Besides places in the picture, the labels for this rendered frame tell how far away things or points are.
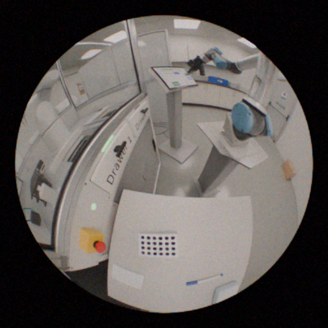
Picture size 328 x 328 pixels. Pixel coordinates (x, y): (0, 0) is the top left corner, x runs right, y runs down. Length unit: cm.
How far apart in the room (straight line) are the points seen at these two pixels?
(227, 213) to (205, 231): 11
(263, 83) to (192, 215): 53
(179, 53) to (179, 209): 358
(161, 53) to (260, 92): 167
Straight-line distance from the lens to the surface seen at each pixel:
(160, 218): 35
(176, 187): 118
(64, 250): 34
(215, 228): 38
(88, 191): 31
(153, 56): 191
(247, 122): 38
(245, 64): 70
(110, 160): 34
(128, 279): 46
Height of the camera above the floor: 111
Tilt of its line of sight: 55 degrees down
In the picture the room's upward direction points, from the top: 10 degrees counter-clockwise
